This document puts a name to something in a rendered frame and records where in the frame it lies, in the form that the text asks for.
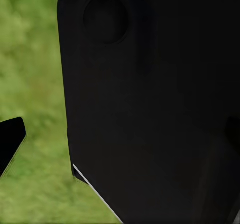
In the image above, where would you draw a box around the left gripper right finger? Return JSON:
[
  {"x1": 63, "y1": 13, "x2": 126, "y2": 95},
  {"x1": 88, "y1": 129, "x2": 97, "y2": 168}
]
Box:
[{"x1": 224, "y1": 117, "x2": 240, "y2": 157}]

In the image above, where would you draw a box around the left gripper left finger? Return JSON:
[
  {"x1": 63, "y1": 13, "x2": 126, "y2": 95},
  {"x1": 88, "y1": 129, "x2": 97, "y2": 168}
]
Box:
[{"x1": 0, "y1": 116, "x2": 26, "y2": 177}]

